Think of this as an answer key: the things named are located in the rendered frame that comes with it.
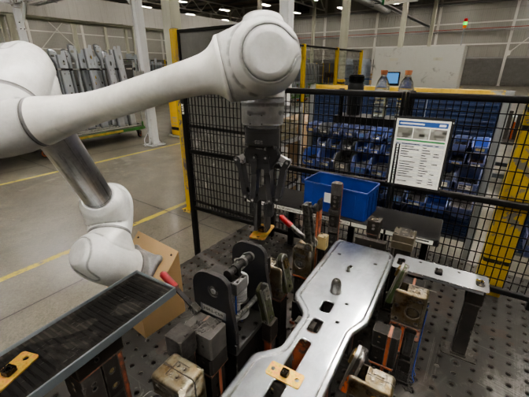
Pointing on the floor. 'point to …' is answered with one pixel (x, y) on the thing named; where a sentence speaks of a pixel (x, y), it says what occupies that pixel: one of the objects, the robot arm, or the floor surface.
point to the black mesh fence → (366, 167)
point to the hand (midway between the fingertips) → (262, 215)
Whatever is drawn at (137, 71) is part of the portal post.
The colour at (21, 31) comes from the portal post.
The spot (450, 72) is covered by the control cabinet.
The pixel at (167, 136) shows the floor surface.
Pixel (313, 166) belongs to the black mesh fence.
